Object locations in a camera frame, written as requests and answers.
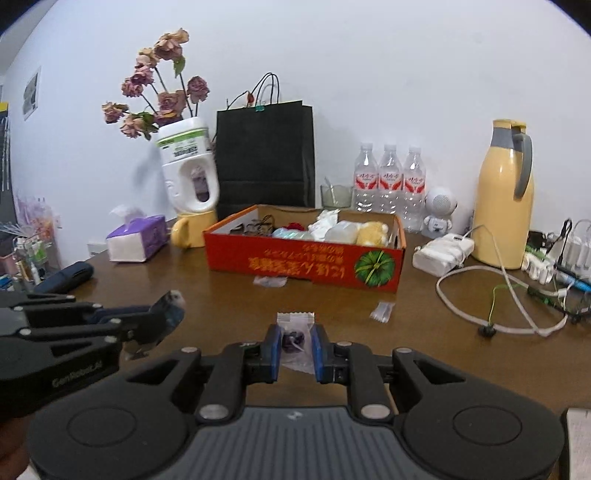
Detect yellow white plush toy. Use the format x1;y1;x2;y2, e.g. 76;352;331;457
355;220;389;248

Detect yellow thermos jug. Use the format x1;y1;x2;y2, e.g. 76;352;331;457
470;118;536;270

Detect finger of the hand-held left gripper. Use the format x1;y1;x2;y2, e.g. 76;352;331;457
0;289;188;355
0;293;153;327

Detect glass cup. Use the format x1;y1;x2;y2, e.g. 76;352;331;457
320;183;355;209

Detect desk organizer rack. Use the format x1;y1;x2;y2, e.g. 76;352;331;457
0;194;63;292

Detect white detergent bottle vase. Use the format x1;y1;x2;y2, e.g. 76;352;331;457
156;117;221;216

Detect black charger cable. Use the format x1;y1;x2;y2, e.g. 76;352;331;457
555;218;576;260

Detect purple tissue box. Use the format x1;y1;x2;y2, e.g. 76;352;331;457
105;204;169;264

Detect yellow mug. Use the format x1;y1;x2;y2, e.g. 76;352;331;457
170;209;219;250

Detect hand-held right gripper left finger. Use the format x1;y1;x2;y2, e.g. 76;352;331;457
122;323;282;425

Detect white cable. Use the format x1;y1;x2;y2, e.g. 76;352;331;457
435;224;570;337

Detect white power strip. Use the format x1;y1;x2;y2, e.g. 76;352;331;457
521;230;591;285

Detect black paper bag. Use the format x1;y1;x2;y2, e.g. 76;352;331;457
215;72;317;209

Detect dried pink flowers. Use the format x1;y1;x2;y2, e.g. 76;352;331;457
102;28;212;140

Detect white astronaut speaker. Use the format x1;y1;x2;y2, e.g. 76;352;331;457
421;186;460;239

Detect clear bubble wrap bag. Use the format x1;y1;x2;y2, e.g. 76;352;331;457
271;228;315;241

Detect translucent cotton swab container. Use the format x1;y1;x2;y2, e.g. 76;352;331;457
324;220;362;246

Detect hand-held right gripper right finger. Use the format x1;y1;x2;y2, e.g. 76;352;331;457
310;323;467;423

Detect clear bag with dark object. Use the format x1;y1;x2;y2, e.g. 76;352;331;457
276;311;317;374

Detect wall poster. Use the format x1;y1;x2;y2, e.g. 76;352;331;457
22;66;43;121

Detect red cardboard box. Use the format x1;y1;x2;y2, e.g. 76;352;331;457
203;203;408;295

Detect white tissue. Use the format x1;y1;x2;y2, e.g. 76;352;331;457
307;208;342;241

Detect white power adapter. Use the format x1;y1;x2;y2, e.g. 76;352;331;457
411;232;476;278

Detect white paper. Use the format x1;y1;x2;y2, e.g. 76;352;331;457
564;407;591;480

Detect thin green cable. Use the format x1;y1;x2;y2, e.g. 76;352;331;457
479;281;533;339

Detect clear water bottle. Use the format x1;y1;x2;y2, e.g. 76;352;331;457
402;146;427;232
378;143;404;216
353;142;381;214

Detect dark blue case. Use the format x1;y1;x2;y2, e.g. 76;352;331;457
34;261;95;295

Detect blue black pen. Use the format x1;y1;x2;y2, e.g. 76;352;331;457
553;264;591;292

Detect dried branch with orange bud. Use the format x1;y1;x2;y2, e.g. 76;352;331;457
225;90;256;110

